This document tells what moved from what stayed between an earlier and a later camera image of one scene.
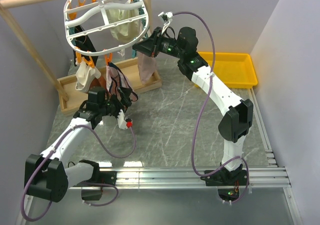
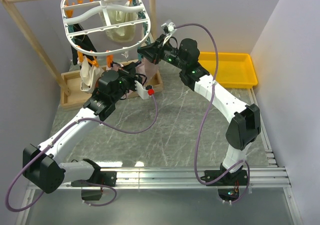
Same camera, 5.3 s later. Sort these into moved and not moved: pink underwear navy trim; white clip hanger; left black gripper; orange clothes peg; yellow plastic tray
Moved: left black gripper; pink underwear navy trim
Not moved: white clip hanger; yellow plastic tray; orange clothes peg
